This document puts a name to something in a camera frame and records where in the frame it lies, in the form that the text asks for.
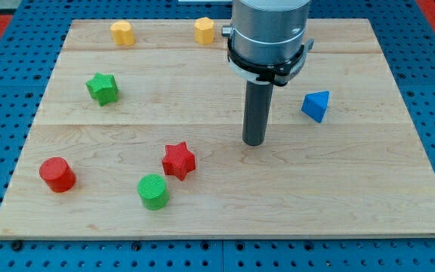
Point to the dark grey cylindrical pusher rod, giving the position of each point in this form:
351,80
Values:
256,112

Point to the red star block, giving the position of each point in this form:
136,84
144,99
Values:
178,161

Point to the green cylinder block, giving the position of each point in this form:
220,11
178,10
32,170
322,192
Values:
153,191

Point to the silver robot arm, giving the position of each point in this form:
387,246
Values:
265,47

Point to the green star block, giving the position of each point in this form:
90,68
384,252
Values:
103,88

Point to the blue triangle block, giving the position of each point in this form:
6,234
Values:
315,105

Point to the yellow hexagon block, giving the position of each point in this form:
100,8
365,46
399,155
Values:
204,31

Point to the light wooden board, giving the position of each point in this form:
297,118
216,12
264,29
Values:
360,173

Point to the yellow heart block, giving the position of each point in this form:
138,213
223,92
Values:
122,33

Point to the red cylinder block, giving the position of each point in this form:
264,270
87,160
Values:
57,174

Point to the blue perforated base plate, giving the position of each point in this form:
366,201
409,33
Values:
31,35

